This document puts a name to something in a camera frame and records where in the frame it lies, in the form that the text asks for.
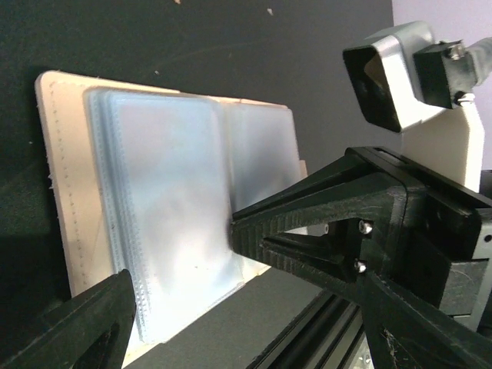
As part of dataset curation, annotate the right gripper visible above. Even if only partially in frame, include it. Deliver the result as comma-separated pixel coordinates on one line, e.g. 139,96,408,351
230,148,491,330

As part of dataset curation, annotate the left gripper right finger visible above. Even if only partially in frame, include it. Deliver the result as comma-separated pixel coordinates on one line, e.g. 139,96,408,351
357,271,491,368

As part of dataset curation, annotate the black aluminium rail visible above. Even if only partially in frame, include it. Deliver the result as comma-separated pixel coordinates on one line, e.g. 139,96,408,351
248,291,364,369

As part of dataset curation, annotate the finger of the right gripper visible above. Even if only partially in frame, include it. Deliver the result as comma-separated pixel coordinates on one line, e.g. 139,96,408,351
232,151,375,223

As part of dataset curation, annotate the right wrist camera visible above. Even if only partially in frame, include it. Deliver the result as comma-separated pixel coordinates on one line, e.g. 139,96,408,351
343,21,491,191

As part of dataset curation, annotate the beige card holder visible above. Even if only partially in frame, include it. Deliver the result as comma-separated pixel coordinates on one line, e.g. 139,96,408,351
35,71,305,364

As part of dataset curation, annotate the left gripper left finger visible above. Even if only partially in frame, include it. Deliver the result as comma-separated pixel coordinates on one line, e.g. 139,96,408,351
1,269,136,368

